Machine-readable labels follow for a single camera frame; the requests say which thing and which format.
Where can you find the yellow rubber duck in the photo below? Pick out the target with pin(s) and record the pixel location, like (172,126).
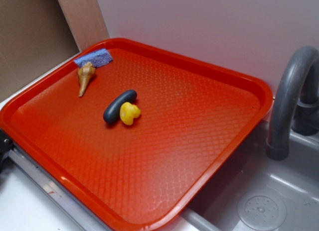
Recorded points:
(129,112)

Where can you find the dark grey oblong capsule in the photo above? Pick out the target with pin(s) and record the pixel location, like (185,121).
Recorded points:
(112,112)

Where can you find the red plastic tray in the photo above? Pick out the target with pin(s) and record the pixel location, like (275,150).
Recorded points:
(136,177)

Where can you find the blue sponge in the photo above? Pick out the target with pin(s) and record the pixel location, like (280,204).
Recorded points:
(98,58)

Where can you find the tan spiral seashell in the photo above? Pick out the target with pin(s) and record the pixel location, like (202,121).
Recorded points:
(85,74)

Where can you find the grey plastic sink basin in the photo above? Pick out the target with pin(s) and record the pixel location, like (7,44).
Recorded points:
(295,180)

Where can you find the wooden board upright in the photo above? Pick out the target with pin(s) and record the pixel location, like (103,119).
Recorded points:
(85,22)

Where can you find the grey curved faucet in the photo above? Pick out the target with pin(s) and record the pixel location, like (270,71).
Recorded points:
(296,104)

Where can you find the round sink drain cover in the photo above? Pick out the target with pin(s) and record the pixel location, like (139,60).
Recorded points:
(261,210)

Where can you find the black clamp at left edge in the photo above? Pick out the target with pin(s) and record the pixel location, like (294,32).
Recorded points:
(6,144)

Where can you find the aluminium rail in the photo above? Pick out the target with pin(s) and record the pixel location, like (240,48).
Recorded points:
(69,205)

